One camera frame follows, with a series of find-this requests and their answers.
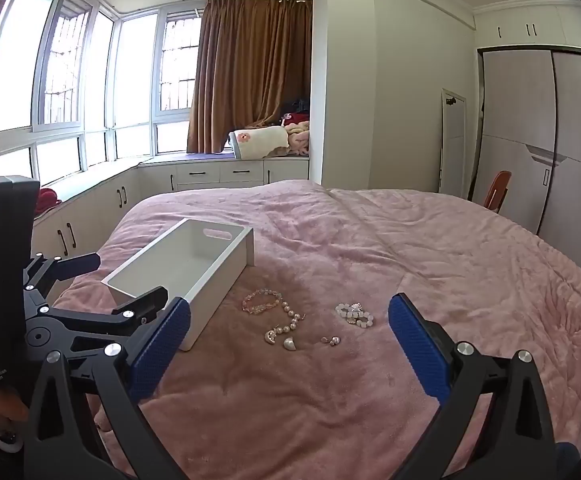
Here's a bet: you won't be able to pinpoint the folded floral blanket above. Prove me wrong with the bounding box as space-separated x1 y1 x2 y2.
229 125 290 161

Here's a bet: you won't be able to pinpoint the orange chair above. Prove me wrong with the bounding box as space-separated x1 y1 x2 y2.
481 170 512 213

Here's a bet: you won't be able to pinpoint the pink fleece blanket pile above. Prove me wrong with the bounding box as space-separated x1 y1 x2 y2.
283 120 311 157

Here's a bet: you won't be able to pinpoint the red blanket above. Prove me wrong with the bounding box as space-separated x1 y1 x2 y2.
0 187 61 251

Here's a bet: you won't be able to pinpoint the white bead bracelet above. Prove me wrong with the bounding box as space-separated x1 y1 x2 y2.
334 301 376 328

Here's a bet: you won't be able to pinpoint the bay window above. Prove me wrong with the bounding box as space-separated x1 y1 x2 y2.
0 0 206 186

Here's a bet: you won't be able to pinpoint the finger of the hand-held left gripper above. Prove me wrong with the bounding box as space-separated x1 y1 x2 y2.
45 286 171 356
23 253 102 306

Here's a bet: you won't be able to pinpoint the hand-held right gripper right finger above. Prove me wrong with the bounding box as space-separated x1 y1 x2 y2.
388 293 558 480

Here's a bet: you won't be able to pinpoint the grey wardrobe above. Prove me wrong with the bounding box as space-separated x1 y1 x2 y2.
473 46 581 286

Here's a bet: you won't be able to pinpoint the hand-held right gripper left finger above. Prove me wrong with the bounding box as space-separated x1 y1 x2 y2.
23 296 192 480

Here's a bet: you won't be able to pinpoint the standing mirror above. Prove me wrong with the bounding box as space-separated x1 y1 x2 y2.
439 87 468 200

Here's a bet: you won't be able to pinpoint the white window seat cabinets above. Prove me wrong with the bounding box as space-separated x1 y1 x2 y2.
30 152 311 271

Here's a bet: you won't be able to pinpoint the pink bed blanket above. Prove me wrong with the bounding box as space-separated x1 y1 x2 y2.
50 180 581 480

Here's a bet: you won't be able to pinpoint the white storage box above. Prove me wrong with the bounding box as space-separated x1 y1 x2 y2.
101 217 255 352

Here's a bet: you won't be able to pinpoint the person's left hand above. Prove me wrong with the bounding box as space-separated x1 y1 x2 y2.
0 392 30 423

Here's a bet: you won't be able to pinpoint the crystal bead bracelet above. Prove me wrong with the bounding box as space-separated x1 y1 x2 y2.
242 288 284 317

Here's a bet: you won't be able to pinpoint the white upper cabinets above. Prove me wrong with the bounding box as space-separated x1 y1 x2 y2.
473 2 581 53

